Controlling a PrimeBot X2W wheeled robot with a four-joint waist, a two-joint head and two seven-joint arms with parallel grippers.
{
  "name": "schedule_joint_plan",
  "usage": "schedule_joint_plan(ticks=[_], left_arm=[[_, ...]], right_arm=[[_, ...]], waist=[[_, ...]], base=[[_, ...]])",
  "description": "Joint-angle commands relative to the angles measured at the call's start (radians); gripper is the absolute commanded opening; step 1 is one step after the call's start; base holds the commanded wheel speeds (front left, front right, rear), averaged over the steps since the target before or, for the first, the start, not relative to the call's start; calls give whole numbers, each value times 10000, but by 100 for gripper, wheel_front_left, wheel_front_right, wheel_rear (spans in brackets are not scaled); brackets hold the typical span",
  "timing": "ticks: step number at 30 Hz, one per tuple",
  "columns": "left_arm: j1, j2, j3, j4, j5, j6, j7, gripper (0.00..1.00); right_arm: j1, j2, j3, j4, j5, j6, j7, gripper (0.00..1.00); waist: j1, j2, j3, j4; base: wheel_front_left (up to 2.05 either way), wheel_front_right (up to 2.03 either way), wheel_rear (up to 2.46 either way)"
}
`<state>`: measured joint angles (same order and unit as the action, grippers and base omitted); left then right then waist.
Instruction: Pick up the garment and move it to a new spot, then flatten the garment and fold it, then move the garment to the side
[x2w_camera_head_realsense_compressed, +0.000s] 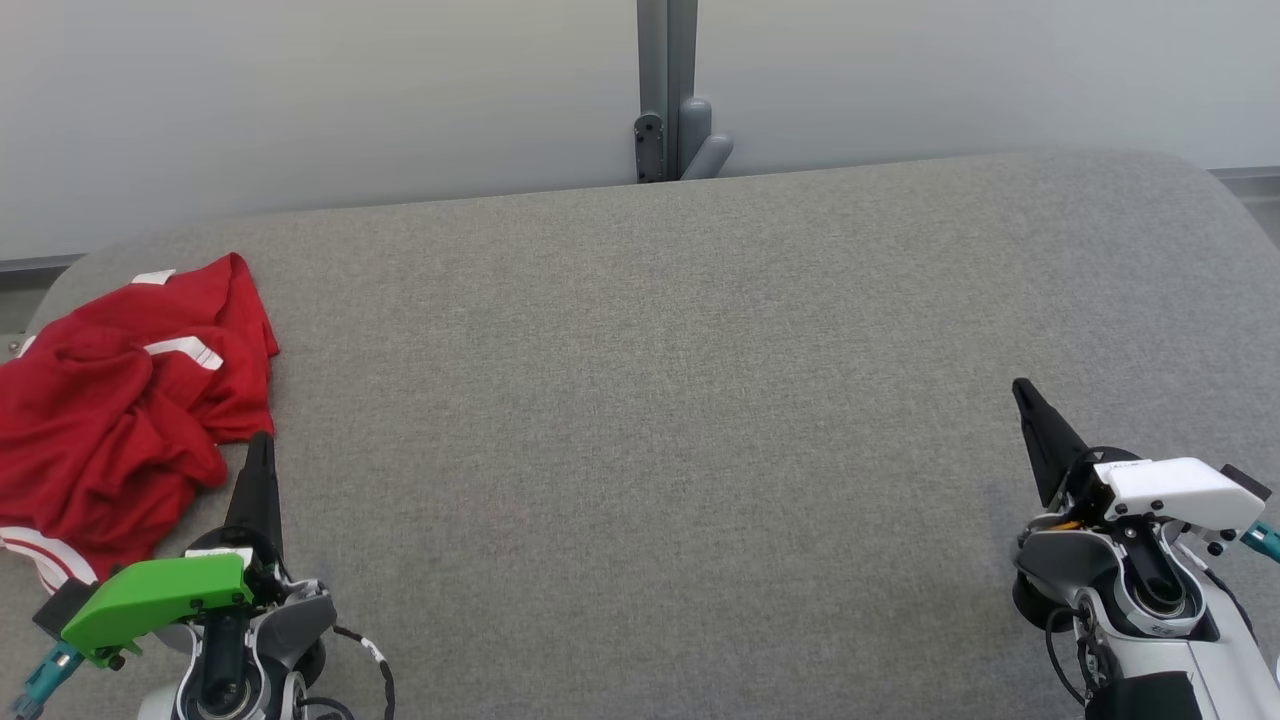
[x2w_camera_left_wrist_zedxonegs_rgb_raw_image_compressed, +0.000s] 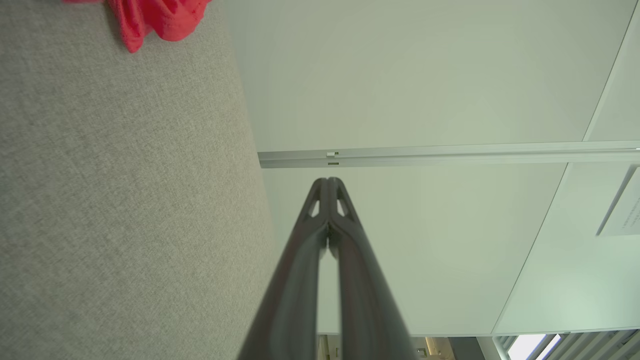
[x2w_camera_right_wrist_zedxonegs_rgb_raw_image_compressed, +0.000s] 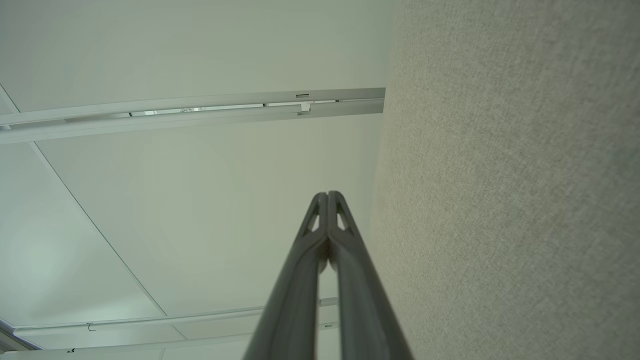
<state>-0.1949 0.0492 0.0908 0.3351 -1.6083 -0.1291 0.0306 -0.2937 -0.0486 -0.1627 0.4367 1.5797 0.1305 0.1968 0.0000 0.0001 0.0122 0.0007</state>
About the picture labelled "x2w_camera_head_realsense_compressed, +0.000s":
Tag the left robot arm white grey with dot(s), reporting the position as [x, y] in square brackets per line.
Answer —
[300, 620]

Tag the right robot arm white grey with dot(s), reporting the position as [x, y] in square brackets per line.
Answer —
[1060, 560]

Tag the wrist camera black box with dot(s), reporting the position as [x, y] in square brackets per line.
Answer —
[60, 605]
[1245, 482]

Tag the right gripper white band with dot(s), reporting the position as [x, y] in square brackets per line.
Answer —
[1180, 490]

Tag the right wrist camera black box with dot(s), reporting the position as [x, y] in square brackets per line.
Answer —
[1245, 482]

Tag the grey rounded post foot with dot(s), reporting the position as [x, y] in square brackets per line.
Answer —
[700, 140]

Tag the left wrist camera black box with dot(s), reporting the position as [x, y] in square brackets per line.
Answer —
[60, 605]

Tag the red basketball jersey number 23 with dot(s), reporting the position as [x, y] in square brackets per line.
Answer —
[80, 470]

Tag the dark grey post bracket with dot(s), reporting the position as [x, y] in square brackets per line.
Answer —
[648, 145]

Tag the grey metal partition post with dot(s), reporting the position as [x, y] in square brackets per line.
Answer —
[668, 60]

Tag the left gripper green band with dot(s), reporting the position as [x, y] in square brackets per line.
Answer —
[160, 600]

